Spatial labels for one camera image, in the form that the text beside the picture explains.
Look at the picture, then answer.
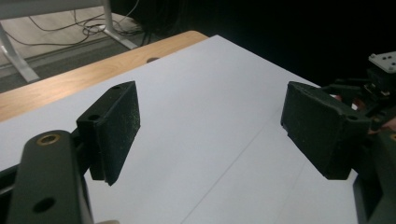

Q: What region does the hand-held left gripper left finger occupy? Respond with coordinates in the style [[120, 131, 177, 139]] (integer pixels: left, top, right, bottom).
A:
[[76, 80, 142, 187]]

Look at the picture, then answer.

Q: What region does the tangle of floor cables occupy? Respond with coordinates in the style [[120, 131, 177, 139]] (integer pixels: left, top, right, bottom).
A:
[[5, 0, 148, 49]]

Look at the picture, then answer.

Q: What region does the wooden table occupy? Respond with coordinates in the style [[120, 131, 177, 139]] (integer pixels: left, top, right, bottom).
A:
[[0, 30, 209, 123]]

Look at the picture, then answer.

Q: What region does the white metal desk frame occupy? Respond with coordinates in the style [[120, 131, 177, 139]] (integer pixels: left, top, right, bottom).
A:
[[0, 0, 138, 84]]

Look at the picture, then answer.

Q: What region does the white table mat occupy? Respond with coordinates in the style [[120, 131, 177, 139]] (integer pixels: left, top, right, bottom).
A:
[[0, 35, 360, 224]]

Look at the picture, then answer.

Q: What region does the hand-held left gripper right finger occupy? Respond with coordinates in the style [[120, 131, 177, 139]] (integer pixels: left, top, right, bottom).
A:
[[280, 80, 374, 181]]

